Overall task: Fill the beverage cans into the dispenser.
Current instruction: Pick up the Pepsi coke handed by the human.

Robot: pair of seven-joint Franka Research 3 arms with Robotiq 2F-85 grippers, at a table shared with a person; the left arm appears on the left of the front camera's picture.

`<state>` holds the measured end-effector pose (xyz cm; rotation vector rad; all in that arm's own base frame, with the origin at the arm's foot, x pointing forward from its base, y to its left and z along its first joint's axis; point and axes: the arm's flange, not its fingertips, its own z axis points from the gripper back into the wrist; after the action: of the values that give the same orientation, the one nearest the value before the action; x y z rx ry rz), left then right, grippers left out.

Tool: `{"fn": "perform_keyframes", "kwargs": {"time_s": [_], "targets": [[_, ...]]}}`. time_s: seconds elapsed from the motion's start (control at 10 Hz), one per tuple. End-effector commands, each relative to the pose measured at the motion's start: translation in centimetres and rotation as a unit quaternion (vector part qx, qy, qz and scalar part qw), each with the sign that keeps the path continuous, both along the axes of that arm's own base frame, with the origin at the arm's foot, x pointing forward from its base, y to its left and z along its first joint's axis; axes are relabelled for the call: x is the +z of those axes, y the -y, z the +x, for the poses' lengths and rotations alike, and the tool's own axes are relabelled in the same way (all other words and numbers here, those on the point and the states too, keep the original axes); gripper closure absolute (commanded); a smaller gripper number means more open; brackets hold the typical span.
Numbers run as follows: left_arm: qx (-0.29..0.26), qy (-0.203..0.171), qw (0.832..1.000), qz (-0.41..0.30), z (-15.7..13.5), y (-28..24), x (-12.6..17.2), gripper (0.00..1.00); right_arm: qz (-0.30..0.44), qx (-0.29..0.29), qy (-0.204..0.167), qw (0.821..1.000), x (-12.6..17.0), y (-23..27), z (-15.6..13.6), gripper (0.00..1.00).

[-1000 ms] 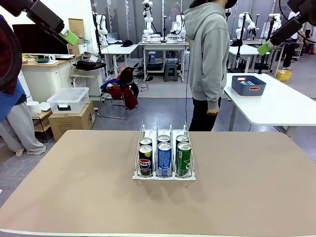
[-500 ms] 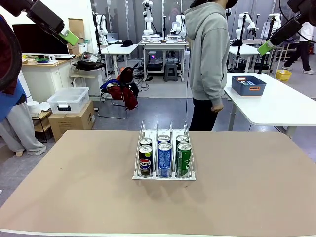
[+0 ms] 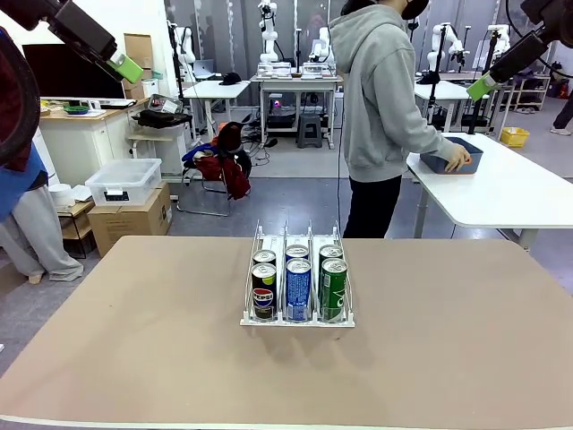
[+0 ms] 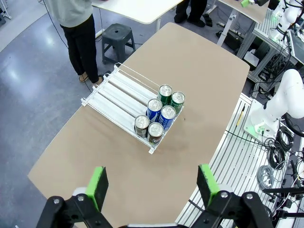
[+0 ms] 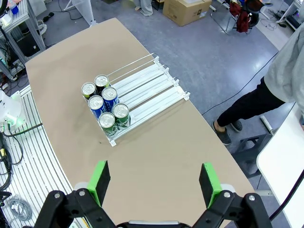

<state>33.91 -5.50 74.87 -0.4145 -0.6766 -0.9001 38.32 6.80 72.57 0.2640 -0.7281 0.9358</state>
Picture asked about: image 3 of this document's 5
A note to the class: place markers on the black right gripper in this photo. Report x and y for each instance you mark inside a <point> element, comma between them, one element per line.
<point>519,58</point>

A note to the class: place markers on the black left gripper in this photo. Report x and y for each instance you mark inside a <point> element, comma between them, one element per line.
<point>82,29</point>

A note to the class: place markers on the blue plastic bin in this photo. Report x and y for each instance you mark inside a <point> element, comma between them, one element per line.
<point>430,163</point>

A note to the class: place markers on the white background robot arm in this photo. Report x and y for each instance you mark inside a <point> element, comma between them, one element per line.
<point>268,45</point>
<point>454,42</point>
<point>188,49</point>
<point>503,42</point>
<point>323,45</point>

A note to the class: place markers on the person's right forearm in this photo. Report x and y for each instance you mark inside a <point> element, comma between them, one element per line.
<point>432,136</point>

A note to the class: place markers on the person's right hand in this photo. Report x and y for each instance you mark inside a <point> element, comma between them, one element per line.
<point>459,159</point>

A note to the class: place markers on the small white plastic container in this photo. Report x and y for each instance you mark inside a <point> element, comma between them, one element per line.
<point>151,88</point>

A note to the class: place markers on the black tripod stand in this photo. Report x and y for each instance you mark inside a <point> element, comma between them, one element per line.
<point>475,118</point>
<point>433,103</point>

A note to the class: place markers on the white desk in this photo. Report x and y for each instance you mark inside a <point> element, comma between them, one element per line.
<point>447,89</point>
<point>215,89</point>

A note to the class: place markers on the clear box with items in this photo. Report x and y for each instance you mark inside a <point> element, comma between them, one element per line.
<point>165,104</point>

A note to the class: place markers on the wooden shelf rack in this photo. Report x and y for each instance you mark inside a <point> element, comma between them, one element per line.
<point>532,77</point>

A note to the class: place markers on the black computer monitor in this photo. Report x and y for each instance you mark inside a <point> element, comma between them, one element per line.
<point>71,71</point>

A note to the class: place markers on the black flat bag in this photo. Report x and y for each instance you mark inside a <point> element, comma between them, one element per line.
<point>161,118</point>

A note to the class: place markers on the yellow plastic basket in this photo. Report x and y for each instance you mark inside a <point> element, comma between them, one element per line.
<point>515,138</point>

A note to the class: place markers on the green bowl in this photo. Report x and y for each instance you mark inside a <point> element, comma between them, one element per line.
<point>76,109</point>

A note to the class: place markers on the silver laptop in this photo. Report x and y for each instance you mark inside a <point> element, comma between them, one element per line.
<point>203,67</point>

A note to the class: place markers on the white cart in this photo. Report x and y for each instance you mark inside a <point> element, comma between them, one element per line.
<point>152,148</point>

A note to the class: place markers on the distant person in dark clothes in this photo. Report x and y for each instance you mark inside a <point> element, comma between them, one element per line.
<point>565,107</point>

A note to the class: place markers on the white cabinet with wooden top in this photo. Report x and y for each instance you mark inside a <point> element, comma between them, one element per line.
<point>76,143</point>

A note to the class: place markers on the black cap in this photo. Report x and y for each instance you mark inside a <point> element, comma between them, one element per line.
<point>230,79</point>

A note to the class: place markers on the large white table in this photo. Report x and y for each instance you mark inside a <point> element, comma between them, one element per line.
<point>492,192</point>

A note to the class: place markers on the person in grey hoodie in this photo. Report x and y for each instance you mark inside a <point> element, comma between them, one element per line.
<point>376,112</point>

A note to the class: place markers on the clear plastic storage box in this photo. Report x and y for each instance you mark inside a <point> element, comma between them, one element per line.
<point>121,179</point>

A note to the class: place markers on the white paper roll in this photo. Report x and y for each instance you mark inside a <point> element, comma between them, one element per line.
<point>60,195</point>

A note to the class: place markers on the red jacket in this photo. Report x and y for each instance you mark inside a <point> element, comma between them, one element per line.
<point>224,174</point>

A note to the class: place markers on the small wooden side table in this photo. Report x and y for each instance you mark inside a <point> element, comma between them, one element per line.
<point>78,209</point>

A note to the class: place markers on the large brown cardboard box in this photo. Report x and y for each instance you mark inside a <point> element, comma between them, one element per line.
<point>130,224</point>

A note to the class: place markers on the black office chair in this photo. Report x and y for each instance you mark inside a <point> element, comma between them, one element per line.
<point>201,208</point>

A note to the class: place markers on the white workstation table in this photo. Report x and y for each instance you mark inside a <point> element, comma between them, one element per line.
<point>295,80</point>

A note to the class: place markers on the grey step stool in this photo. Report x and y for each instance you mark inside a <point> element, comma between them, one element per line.
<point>310,130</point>

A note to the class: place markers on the bystander in grey trousers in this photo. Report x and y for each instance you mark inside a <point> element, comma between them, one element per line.
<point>27,233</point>

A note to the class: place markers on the green soda can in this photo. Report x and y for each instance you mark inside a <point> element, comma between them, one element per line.
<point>333,291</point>
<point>331,252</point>

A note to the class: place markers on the black Pepsi can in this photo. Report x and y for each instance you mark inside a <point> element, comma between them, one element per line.
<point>264,295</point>
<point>264,257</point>

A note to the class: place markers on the blue Pocari Sweat can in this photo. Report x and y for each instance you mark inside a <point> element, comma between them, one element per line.
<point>297,251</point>
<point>298,291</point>

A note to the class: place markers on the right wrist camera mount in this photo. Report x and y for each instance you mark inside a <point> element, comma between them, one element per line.
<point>553,18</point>

